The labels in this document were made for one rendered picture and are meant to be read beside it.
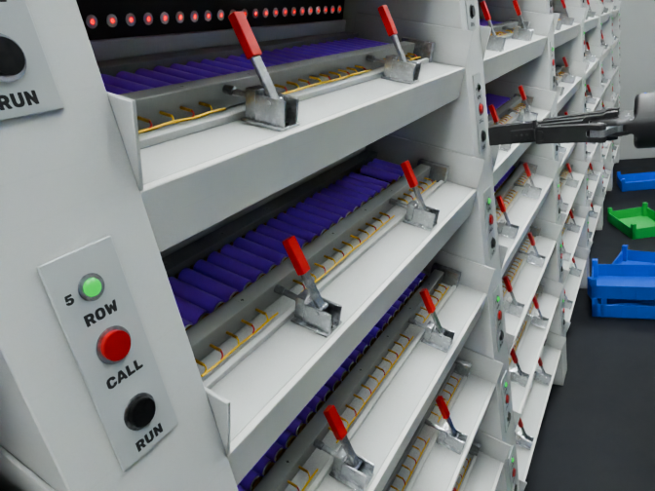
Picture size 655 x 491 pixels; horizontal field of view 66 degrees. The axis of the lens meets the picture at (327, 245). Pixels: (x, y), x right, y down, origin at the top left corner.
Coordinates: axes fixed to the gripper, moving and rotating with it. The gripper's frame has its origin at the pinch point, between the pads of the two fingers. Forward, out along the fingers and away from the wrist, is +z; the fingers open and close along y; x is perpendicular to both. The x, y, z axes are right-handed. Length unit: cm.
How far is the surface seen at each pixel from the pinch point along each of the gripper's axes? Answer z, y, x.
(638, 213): -11, 226, -94
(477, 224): 5.5, -4.7, -13.5
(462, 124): 6.2, -4.7, 3.1
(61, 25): 5, -67, 20
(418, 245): 5.4, -28.7, -7.3
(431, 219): 5.4, -23.7, -5.7
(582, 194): 6, 135, -53
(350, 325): 4.9, -47.7, -7.6
